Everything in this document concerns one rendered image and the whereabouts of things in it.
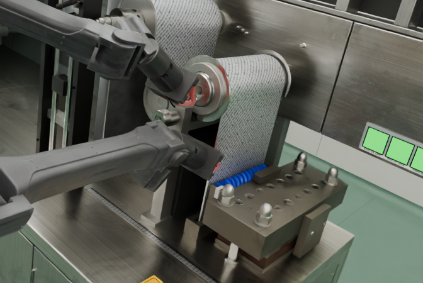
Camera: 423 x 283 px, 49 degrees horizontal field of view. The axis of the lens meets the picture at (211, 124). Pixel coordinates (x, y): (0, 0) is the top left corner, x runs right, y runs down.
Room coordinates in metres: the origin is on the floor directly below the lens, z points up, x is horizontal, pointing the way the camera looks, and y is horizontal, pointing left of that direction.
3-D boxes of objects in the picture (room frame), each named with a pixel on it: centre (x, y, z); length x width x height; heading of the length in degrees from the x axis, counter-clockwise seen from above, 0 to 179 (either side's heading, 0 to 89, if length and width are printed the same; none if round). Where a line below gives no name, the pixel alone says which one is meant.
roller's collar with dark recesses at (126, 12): (1.10, 0.25, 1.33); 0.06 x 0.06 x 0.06; 54
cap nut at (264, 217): (0.84, -0.15, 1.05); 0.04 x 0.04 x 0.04
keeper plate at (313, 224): (0.96, -0.29, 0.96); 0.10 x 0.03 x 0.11; 144
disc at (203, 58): (0.98, 0.03, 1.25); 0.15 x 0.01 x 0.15; 54
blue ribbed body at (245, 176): (1.02, -0.10, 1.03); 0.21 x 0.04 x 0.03; 144
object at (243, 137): (1.04, -0.09, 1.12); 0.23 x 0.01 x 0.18; 144
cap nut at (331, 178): (1.10, -0.34, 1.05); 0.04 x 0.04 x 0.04
